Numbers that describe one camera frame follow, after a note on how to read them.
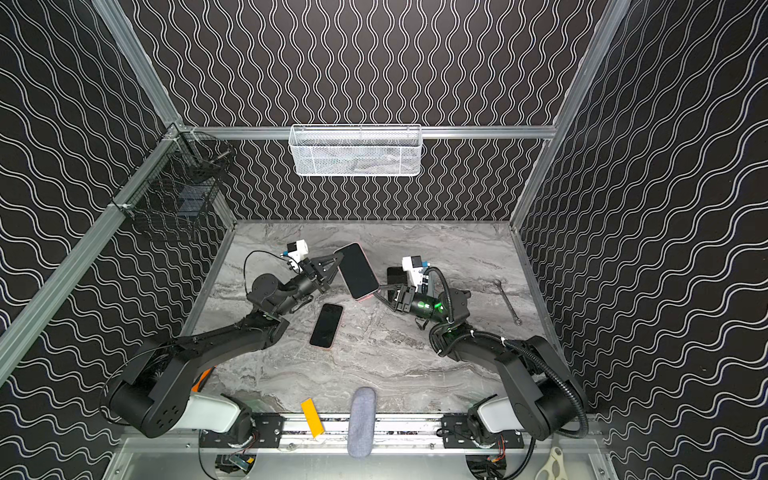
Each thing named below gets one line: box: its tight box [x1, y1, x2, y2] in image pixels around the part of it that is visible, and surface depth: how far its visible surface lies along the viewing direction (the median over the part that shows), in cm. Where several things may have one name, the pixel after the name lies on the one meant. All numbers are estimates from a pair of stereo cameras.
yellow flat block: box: [300, 398, 325, 439], surface depth 78 cm
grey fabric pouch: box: [347, 387, 377, 458], surface depth 75 cm
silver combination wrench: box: [494, 280, 523, 326], surface depth 99 cm
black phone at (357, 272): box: [338, 243, 379, 299], surface depth 75 cm
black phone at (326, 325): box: [310, 303, 343, 348], surface depth 95 cm
